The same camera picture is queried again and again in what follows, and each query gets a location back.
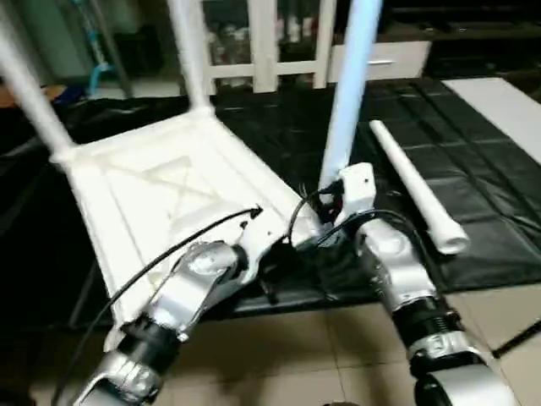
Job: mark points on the white plastic table top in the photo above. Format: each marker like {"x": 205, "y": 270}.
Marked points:
{"x": 152, "y": 186}

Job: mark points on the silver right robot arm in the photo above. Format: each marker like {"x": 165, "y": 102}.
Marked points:
{"x": 406, "y": 279}

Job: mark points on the black work mat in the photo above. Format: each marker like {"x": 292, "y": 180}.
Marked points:
{"x": 279, "y": 127}

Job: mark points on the white drawer unit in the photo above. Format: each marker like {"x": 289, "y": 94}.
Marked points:
{"x": 385, "y": 61}

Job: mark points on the white glass-door cabinet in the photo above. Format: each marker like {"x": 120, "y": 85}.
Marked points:
{"x": 270, "y": 42}

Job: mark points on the white flat panel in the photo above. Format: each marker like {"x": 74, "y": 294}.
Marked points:
{"x": 503, "y": 114}

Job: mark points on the black metal stand leg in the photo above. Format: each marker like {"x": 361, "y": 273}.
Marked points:
{"x": 517, "y": 337}

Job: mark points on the brown wooden desk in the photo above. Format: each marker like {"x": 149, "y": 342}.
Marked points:
{"x": 25, "y": 93}

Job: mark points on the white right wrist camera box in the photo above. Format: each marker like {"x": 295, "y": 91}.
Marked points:
{"x": 357, "y": 190}

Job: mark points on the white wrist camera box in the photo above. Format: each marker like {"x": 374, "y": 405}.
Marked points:
{"x": 262, "y": 233}
{"x": 357, "y": 190}

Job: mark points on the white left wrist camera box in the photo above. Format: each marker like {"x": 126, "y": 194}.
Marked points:
{"x": 262, "y": 233}

